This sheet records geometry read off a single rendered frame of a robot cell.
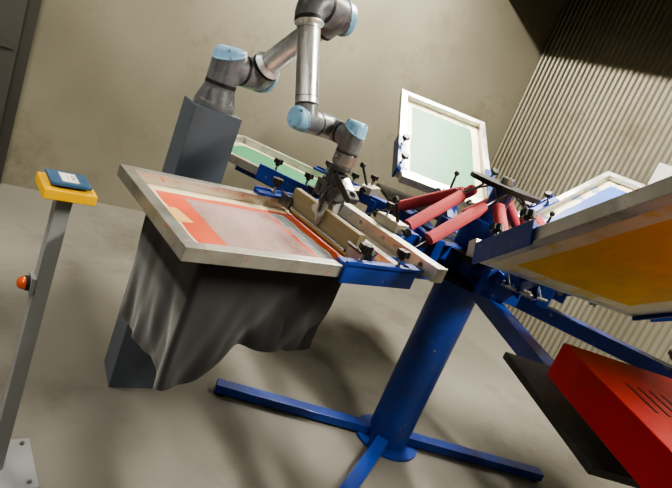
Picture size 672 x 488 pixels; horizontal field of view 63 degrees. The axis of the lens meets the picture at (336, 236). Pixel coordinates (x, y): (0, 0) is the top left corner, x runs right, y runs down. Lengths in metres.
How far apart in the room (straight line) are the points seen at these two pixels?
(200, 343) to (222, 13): 3.12
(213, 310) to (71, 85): 2.94
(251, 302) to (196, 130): 0.76
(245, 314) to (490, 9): 4.37
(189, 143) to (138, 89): 2.23
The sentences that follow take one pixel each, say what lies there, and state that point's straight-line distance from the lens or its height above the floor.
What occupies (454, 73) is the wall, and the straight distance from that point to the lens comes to 5.36.
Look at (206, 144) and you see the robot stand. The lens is 2.10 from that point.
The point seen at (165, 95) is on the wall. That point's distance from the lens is 4.32.
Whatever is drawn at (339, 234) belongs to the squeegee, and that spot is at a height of 1.02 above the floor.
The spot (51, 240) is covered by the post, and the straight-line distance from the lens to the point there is 1.67.
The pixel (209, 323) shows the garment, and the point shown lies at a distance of 1.54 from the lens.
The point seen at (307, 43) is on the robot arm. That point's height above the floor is 1.53.
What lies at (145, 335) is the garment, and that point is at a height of 0.58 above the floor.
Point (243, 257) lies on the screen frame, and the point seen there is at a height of 0.98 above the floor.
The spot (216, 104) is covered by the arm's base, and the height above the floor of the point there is 1.22.
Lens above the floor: 1.46
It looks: 15 degrees down
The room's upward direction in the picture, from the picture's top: 22 degrees clockwise
